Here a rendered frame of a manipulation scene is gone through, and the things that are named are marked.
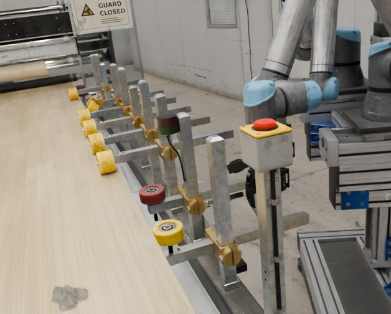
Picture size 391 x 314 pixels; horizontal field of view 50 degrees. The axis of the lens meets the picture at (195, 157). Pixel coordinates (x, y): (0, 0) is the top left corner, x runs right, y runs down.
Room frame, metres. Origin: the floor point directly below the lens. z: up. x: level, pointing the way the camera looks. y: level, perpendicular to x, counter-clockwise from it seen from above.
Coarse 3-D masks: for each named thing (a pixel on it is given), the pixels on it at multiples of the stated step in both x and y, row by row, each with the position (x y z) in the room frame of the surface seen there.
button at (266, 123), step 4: (256, 120) 0.73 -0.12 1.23; (260, 120) 0.73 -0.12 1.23; (264, 120) 0.72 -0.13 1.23; (268, 120) 0.72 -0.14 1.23; (272, 120) 0.72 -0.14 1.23; (256, 124) 0.71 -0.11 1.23; (260, 124) 0.70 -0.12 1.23; (264, 124) 0.70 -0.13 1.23; (268, 124) 0.70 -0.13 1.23; (272, 124) 0.70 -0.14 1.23; (256, 128) 0.71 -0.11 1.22; (260, 128) 0.70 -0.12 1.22; (264, 128) 0.70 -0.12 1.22; (268, 128) 0.70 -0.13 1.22
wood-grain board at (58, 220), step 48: (0, 96) 3.34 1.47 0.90; (48, 96) 3.09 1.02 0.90; (0, 144) 1.96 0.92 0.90; (48, 144) 1.86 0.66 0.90; (0, 192) 1.35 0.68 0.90; (48, 192) 1.30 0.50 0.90; (96, 192) 1.25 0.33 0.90; (0, 240) 1.01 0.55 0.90; (48, 240) 0.98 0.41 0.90; (96, 240) 0.95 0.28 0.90; (144, 240) 0.92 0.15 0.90; (0, 288) 0.79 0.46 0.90; (48, 288) 0.77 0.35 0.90; (96, 288) 0.75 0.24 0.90; (144, 288) 0.73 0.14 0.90
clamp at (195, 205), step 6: (180, 186) 1.29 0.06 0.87; (180, 192) 1.25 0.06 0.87; (186, 198) 1.19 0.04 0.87; (192, 198) 1.19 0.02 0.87; (198, 198) 1.18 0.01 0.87; (186, 204) 1.19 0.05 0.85; (192, 204) 1.16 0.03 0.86; (198, 204) 1.16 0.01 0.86; (204, 204) 1.17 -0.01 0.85; (186, 210) 1.20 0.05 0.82; (192, 210) 1.16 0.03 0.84; (198, 210) 1.17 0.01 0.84; (204, 210) 1.17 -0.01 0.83
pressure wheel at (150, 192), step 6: (144, 186) 1.24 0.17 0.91; (150, 186) 1.23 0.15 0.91; (156, 186) 1.23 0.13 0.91; (162, 186) 1.22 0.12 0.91; (144, 192) 1.19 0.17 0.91; (150, 192) 1.20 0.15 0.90; (156, 192) 1.18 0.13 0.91; (162, 192) 1.19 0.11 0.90; (144, 198) 1.17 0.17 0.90; (150, 198) 1.17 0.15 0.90; (156, 198) 1.17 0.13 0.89; (162, 198) 1.18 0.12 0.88; (150, 204) 1.17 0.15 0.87; (156, 216) 1.20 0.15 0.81
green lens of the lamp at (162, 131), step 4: (160, 128) 1.17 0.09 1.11; (164, 128) 1.16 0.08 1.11; (168, 128) 1.16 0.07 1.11; (172, 128) 1.16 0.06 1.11; (176, 128) 1.17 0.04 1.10; (160, 132) 1.17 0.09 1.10; (164, 132) 1.16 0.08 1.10; (168, 132) 1.16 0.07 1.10; (172, 132) 1.16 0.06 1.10; (176, 132) 1.17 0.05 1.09
